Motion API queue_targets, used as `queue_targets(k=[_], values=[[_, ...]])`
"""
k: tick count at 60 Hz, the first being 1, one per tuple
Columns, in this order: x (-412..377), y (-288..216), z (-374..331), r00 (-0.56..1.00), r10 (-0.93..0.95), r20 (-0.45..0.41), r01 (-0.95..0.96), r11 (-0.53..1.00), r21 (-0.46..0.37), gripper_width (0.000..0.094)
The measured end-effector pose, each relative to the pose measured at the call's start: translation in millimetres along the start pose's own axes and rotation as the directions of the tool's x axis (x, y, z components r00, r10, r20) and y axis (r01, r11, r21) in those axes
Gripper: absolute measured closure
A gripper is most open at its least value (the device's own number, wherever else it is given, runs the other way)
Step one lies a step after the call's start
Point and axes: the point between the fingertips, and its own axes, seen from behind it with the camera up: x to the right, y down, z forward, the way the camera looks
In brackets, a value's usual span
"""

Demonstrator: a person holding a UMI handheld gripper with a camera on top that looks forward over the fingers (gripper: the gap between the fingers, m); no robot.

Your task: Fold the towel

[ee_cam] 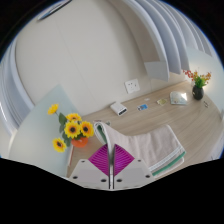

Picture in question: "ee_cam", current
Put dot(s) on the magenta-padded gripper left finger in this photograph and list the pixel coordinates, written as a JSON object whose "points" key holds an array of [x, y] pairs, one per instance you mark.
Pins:
{"points": [[100, 160]]}

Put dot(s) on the orange and green flower bunch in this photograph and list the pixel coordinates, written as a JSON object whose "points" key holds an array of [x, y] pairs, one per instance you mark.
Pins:
{"points": [[200, 80]]}

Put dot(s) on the small yellowish card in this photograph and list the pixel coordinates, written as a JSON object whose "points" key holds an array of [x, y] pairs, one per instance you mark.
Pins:
{"points": [[162, 102]]}

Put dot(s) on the frosted glass desk partition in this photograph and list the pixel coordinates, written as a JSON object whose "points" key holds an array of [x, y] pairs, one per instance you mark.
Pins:
{"points": [[208, 66], [36, 133]]}

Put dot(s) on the pale grey curtain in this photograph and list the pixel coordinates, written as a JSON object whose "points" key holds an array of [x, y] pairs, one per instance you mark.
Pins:
{"points": [[166, 40], [13, 93]]}

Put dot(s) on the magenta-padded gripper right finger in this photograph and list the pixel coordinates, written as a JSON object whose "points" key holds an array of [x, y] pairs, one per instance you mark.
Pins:
{"points": [[123, 160]]}

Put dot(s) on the black round vase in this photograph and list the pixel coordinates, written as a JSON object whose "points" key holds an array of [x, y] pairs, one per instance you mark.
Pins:
{"points": [[198, 93]]}

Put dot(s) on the small white box device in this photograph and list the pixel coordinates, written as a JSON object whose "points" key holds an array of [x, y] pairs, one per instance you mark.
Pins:
{"points": [[118, 109]]}

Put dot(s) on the long ceiling light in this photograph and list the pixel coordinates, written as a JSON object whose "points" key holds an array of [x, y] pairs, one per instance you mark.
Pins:
{"points": [[53, 10]]}

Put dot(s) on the beige towel with green stripe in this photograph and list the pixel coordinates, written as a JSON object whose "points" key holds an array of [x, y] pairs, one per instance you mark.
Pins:
{"points": [[150, 143]]}

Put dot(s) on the small blue card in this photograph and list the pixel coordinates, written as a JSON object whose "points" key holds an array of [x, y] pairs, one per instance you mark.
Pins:
{"points": [[142, 107]]}

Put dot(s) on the orange round vase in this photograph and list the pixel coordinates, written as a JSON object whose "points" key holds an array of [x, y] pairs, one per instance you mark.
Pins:
{"points": [[80, 142]]}

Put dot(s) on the white wall socket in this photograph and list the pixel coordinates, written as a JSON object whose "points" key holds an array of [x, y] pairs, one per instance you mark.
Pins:
{"points": [[132, 86]]}

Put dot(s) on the yellow sunflower bouquet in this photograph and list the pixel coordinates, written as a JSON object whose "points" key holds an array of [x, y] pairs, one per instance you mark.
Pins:
{"points": [[72, 129]]}

